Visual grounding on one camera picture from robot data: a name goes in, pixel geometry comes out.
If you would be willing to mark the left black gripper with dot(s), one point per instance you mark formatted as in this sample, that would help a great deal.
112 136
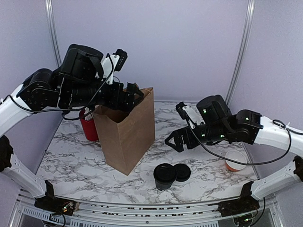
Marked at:
127 104

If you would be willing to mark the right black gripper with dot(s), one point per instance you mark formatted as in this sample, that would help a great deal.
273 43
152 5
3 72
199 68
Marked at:
178 134

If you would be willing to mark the black plastic cup lid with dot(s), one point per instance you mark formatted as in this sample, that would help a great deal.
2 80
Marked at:
165 173

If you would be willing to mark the brown paper bag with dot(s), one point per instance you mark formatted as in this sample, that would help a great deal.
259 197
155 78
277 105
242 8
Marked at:
125 137

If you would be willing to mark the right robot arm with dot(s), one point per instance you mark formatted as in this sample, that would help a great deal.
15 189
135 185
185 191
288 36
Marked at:
214 122

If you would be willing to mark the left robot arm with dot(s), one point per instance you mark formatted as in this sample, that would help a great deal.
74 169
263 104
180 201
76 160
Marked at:
84 80

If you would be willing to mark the orange white bowl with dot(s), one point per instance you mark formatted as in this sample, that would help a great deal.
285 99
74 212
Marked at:
237 159

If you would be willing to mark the red cylindrical holder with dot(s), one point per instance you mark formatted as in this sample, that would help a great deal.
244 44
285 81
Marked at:
88 127

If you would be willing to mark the right aluminium frame post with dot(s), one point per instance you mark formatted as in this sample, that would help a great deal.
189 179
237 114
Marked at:
242 50

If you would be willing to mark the aluminium frame post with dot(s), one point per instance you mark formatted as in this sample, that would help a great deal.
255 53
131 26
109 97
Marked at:
52 31
242 50

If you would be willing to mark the left aluminium frame post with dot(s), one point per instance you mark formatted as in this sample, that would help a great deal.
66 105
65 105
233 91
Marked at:
52 31

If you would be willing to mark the front aluminium rail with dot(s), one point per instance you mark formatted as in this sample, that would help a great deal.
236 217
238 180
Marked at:
104 214

